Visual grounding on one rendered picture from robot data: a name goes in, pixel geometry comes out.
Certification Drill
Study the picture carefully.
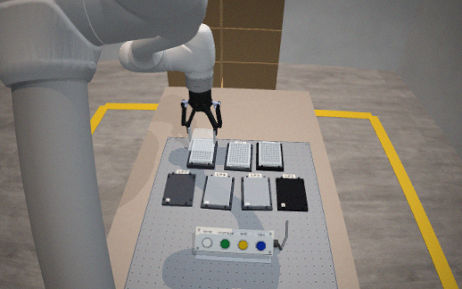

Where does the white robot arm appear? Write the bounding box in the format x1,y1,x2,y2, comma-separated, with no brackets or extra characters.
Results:
0,0,215,289

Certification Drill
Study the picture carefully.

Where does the white button panel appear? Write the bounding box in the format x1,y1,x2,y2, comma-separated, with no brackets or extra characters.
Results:
194,220,288,264

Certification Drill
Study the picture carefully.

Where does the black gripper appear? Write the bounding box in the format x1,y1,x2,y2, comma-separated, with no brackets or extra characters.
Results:
180,90,222,144

